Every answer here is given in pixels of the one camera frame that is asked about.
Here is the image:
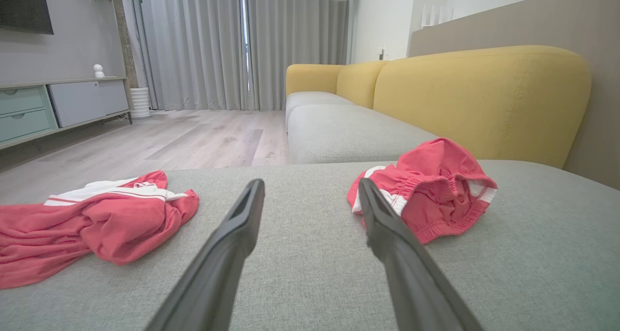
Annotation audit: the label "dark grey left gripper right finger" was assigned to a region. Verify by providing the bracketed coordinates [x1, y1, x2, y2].
[357, 177, 485, 331]

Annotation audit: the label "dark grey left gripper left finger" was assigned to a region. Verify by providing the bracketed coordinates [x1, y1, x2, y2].
[145, 178, 266, 331]

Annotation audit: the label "red shorts with white trim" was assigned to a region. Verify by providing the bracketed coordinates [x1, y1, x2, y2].
[347, 137, 498, 245]

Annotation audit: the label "red and white shirt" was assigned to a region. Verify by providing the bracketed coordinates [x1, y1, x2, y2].
[0, 170, 200, 289]

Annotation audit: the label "grey and yellow sofa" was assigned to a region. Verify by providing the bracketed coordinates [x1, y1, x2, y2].
[0, 45, 620, 331]

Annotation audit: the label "white ribbed planter pot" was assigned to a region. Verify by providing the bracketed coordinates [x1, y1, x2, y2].
[130, 87, 152, 119]

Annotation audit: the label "mint and grey TV cabinet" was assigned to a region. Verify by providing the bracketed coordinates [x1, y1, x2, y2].
[0, 77, 134, 151]

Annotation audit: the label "grey pleated curtain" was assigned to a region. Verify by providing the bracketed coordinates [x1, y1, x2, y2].
[133, 0, 248, 111]
[245, 0, 350, 111]

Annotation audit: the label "tall green houseplant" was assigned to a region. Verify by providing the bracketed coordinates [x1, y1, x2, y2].
[93, 0, 158, 89]

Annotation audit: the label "white router with antennas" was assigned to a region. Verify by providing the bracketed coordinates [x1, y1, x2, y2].
[420, 4, 454, 30]

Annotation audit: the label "beige half-height partition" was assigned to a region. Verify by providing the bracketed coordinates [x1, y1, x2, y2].
[408, 0, 620, 191]

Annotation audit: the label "black flat television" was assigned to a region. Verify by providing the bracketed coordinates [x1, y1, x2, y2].
[0, 0, 54, 35]

